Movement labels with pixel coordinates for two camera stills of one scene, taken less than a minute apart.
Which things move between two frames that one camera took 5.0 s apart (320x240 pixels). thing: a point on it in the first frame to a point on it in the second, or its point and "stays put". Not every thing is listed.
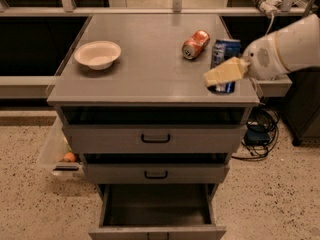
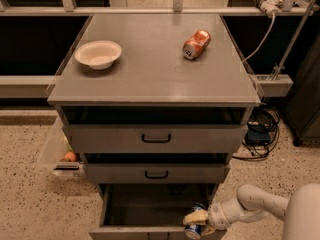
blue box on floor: (257, 134) stays put
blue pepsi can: (223, 51) to (194, 231)
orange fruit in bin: (69, 156) stays put
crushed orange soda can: (198, 42) stays put
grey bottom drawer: (157, 211) stays put
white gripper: (262, 60) to (216, 215)
